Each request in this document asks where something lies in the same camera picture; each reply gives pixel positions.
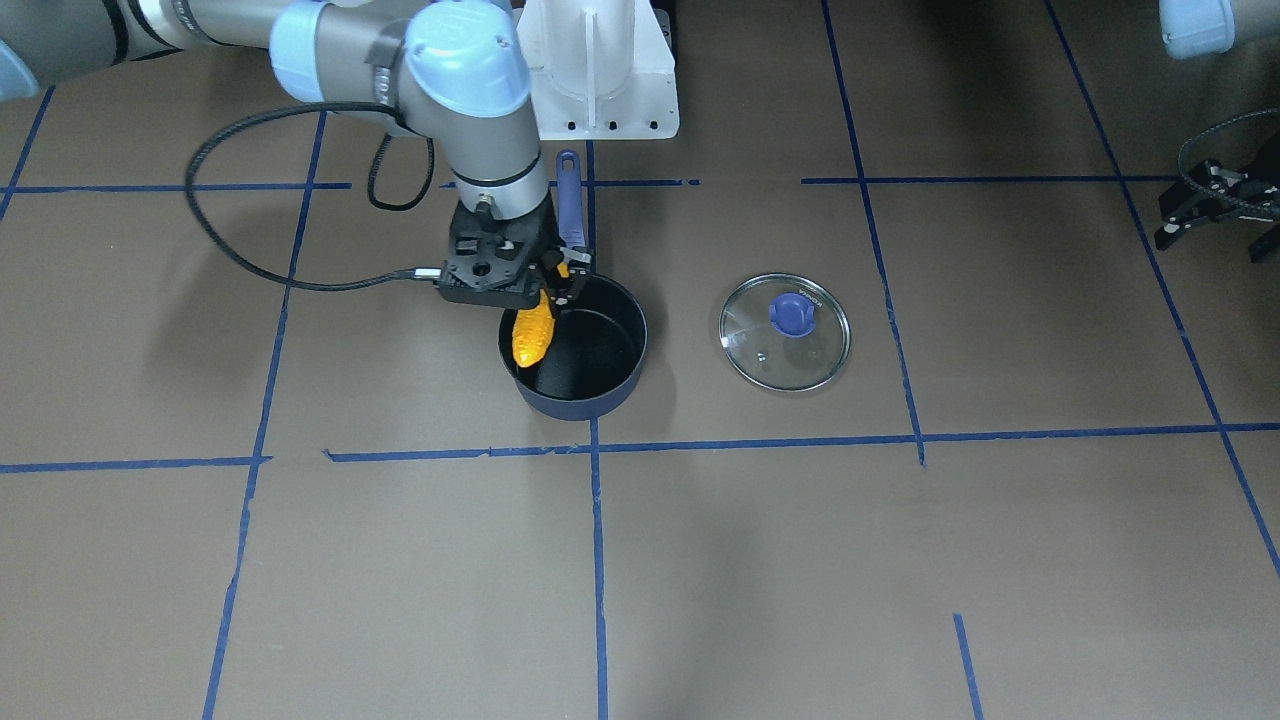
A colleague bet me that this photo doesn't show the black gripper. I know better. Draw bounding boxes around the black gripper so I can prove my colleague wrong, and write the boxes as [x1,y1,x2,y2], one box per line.
[436,200,594,309]

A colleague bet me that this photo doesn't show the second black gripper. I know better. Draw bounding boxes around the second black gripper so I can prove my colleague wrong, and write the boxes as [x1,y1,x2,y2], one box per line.
[1155,158,1279,263]

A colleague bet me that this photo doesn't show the yellow toy corn cob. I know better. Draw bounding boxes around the yellow toy corn cob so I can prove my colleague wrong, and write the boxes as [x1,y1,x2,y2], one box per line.
[509,287,568,369]

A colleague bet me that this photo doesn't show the dark blue saucepan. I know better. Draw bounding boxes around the dark blue saucepan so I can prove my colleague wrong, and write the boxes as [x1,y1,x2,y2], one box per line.
[498,150,649,421]

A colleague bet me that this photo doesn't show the glass lid blue knob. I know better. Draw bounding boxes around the glass lid blue knob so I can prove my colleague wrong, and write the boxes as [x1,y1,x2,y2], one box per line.
[717,272,852,393]

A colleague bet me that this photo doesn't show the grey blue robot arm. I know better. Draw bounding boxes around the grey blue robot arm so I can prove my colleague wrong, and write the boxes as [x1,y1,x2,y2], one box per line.
[1,1,591,313]

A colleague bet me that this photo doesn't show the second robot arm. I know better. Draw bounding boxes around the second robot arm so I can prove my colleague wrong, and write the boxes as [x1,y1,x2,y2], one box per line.
[1155,1,1279,263]

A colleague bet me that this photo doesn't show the brown paper table mat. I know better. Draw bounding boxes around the brown paper table mat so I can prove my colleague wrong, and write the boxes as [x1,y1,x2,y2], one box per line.
[1,1,1277,719]

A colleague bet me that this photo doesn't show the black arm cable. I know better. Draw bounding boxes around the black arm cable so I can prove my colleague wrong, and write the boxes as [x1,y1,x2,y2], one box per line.
[184,104,451,293]

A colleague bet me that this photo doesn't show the white camera mast post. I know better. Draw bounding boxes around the white camera mast post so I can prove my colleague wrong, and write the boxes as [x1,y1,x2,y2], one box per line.
[516,1,681,141]

